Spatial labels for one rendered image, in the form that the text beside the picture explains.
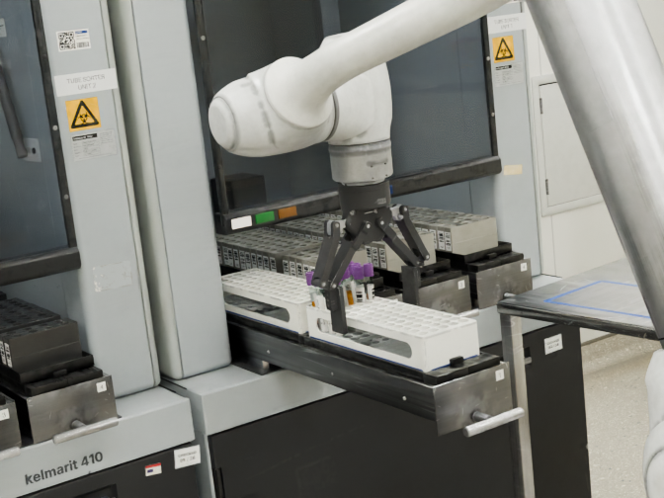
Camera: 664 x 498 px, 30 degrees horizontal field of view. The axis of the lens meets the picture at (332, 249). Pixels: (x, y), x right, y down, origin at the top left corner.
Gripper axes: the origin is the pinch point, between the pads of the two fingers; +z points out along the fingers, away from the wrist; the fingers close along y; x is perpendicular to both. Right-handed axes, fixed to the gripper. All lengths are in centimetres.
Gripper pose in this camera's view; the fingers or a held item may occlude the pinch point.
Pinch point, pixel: (376, 314)
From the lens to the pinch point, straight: 185.2
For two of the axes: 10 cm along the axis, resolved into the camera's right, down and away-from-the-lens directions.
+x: -5.6, -1.2, 8.2
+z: 1.0, 9.7, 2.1
